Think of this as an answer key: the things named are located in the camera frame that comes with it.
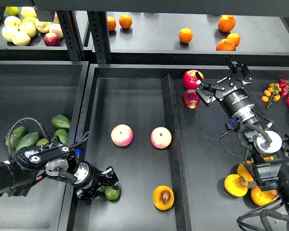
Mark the green avocado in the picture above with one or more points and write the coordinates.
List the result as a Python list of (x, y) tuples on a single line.
[(63, 135), (111, 193), (28, 140), (16, 135), (42, 142), (61, 122)]

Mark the bright red apple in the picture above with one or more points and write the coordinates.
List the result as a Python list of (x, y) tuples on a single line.
[(190, 79)]

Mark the pink apple right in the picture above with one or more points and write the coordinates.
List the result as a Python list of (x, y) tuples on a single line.
[(161, 137)]

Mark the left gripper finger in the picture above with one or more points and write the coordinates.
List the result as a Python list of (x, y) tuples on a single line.
[(90, 195), (108, 177)]

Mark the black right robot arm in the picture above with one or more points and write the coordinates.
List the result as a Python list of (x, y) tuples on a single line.
[(269, 151)]

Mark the black shelf post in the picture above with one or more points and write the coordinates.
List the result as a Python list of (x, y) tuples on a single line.
[(68, 22), (99, 31)]

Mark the orange on shelf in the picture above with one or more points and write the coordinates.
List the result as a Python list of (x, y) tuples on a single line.
[(226, 45), (125, 21), (235, 38), (226, 23), (111, 23), (185, 35)]

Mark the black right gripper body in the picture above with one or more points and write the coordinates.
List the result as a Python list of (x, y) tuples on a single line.
[(234, 99)]

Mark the black tray divider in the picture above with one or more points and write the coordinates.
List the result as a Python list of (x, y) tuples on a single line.
[(181, 205)]

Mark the red cherry tomato bunch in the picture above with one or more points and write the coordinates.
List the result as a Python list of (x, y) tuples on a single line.
[(284, 85)]

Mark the black centre tray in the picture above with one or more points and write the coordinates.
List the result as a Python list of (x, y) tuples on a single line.
[(130, 95)]

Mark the pink apple left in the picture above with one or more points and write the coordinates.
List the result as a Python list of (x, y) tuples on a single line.
[(122, 135)]

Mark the pink peach on shelf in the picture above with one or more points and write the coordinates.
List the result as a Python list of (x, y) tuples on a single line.
[(56, 28)]

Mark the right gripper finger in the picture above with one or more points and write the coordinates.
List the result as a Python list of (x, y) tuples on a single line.
[(239, 72), (206, 91)]

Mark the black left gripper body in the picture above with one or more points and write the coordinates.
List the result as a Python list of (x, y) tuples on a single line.
[(89, 178)]

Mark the black tray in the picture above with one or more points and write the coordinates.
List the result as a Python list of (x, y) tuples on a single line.
[(39, 90), (130, 95)]

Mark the pink apple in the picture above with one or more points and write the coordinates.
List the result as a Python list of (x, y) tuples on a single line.
[(122, 135), (161, 137)]

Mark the orange cherry tomato bunch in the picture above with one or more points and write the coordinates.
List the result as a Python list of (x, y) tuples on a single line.
[(271, 94)]

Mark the green avocado in tray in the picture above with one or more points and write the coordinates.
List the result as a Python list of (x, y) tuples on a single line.
[(16, 135), (63, 135), (28, 140), (42, 142), (61, 122)]

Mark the dark red apple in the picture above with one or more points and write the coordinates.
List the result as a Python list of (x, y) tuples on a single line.
[(190, 99)]

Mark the black left tray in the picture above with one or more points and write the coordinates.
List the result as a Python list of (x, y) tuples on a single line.
[(39, 90)]

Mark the red apple on shelf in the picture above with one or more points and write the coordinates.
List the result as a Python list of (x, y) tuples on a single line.
[(52, 39)]

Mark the yellow pear in tray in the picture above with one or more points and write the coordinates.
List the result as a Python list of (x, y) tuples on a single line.
[(243, 172), (236, 185), (261, 198)]

